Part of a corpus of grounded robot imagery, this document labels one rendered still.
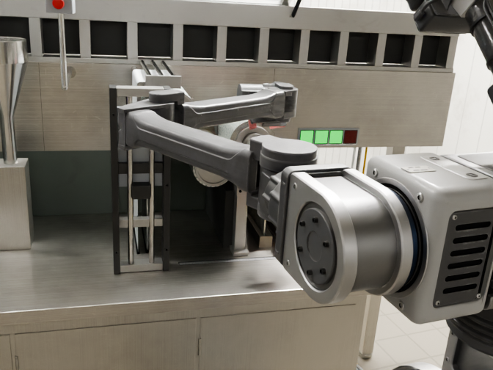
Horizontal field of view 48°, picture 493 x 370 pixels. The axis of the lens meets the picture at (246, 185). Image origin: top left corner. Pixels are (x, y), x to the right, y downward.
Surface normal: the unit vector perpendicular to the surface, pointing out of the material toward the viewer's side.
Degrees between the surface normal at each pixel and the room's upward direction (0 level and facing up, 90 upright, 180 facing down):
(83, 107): 90
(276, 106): 90
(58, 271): 0
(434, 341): 0
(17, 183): 90
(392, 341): 0
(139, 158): 90
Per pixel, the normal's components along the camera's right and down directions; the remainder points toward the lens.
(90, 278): 0.06, -0.94
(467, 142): -0.93, 0.07
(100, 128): 0.24, 0.33
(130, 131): -0.69, 0.20
